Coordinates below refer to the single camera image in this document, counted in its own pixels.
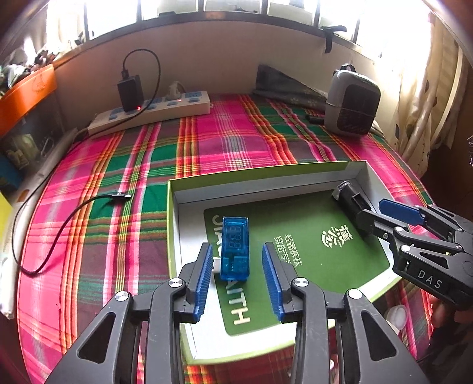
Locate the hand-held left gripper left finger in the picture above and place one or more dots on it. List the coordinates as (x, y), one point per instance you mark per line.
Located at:
(201, 280)

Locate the black grey electric shaver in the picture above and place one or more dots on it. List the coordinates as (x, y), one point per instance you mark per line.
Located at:
(349, 201)

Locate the pink green plaid blanket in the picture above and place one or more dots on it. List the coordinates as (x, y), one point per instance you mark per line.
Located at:
(111, 184)

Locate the pile of small clutter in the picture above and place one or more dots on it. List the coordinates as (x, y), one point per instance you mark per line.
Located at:
(26, 59)

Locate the window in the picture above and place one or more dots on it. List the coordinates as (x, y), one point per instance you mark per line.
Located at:
(236, 5)

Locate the white power strip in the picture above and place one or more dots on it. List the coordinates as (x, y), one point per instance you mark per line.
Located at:
(173, 109)

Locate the white plug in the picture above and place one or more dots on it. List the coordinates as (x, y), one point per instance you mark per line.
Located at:
(173, 92)

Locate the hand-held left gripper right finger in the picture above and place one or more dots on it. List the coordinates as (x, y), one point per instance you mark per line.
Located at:
(271, 280)

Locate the white round jar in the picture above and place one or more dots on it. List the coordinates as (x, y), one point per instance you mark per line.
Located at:
(396, 316)

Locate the green cardboard box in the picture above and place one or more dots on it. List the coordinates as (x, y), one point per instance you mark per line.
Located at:
(332, 258)

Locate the blue box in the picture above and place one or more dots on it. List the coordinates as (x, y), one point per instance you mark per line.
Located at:
(9, 173)

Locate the blue USB tester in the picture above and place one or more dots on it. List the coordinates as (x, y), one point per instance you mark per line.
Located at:
(234, 236)

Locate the orange plastic bin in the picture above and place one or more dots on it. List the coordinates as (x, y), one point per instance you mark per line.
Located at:
(22, 99)

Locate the black power adapter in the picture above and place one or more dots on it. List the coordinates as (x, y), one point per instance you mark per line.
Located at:
(130, 92)

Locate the dark folded cloth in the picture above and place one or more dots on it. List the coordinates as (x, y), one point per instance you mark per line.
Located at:
(281, 86)

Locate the cream patterned curtain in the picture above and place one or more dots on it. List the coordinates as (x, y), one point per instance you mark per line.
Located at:
(436, 92)

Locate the person's right hand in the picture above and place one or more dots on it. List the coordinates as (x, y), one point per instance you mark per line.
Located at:
(445, 315)

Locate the yellow green box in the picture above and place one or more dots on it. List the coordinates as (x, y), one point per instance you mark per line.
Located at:
(4, 225)

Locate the grey space heater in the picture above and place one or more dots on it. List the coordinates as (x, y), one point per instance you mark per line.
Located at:
(351, 107)

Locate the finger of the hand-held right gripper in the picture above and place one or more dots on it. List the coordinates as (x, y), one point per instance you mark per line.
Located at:
(399, 211)
(377, 223)

